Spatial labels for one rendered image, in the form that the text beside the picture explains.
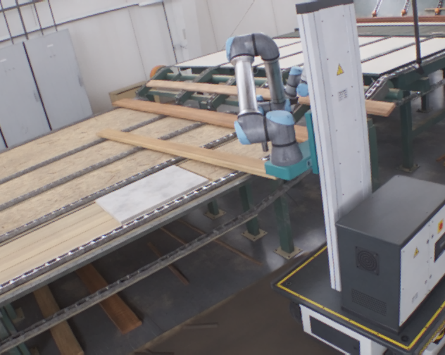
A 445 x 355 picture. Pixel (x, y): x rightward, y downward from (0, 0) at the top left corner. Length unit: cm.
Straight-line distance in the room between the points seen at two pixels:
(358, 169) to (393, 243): 54
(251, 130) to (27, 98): 602
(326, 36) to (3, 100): 629
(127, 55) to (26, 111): 238
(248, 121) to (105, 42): 685
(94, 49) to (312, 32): 697
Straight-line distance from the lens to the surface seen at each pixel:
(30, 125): 766
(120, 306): 320
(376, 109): 320
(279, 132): 191
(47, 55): 767
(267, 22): 1065
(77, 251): 229
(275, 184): 300
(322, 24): 189
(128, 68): 874
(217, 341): 268
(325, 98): 191
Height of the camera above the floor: 187
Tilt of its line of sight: 24 degrees down
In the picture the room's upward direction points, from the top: 12 degrees counter-clockwise
